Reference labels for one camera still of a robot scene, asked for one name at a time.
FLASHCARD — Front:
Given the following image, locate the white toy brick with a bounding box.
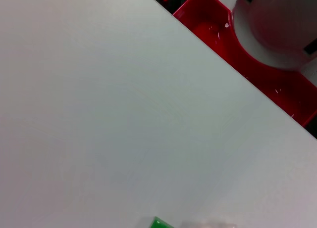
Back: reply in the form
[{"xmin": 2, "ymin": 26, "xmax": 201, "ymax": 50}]
[{"xmin": 182, "ymin": 219, "xmax": 237, "ymax": 228}]

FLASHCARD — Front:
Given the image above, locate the red plastic bin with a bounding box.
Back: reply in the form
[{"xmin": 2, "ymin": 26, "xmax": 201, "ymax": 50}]
[{"xmin": 172, "ymin": 0, "xmax": 317, "ymax": 129}]

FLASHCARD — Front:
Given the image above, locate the green toy brick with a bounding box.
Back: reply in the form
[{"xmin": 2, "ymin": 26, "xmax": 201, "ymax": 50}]
[{"xmin": 151, "ymin": 216, "xmax": 175, "ymax": 228}]

